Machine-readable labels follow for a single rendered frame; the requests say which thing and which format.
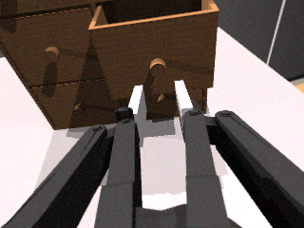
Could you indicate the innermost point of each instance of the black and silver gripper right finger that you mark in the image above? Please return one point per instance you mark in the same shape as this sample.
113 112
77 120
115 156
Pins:
274 183

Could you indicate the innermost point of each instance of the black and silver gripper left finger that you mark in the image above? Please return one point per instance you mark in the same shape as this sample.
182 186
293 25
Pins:
61 200

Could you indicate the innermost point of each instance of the brown small chest of drawers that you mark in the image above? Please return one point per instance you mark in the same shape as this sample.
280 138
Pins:
94 5

